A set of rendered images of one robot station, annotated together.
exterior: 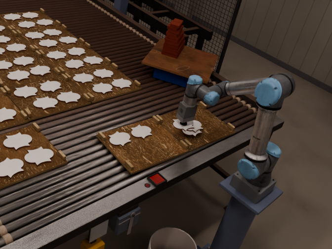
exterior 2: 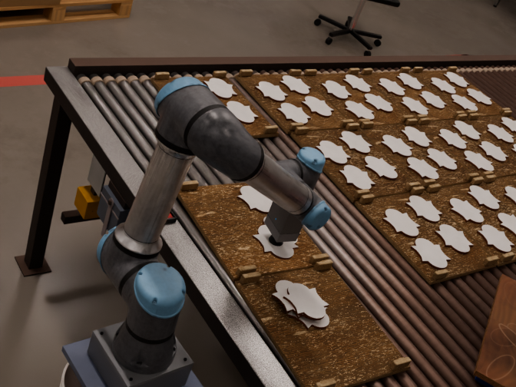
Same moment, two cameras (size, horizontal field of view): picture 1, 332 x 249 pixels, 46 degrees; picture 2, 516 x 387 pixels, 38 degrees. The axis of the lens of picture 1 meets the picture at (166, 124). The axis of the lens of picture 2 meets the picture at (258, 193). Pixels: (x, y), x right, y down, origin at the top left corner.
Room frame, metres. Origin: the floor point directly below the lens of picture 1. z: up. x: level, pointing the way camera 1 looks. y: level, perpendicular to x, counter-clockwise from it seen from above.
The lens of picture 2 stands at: (1.91, -1.79, 2.32)
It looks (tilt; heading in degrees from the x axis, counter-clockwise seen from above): 34 degrees down; 95
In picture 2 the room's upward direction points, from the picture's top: 22 degrees clockwise
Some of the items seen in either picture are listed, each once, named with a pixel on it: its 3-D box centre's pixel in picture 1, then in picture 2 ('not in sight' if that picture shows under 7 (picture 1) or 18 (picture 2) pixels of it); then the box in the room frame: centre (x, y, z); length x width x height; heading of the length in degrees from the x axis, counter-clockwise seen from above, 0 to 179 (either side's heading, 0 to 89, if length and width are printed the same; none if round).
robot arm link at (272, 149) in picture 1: (267, 155); (155, 298); (1.67, -0.56, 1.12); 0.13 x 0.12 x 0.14; 143
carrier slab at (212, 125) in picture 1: (194, 125); (321, 325); (2.07, -0.18, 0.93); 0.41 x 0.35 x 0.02; 138
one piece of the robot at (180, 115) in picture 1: (186, 108); (290, 216); (1.87, -0.09, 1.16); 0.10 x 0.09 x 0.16; 42
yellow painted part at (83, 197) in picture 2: (93, 237); (94, 184); (1.20, 0.21, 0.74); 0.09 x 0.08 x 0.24; 141
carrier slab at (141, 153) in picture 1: (143, 143); (250, 226); (1.76, 0.10, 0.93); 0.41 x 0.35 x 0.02; 137
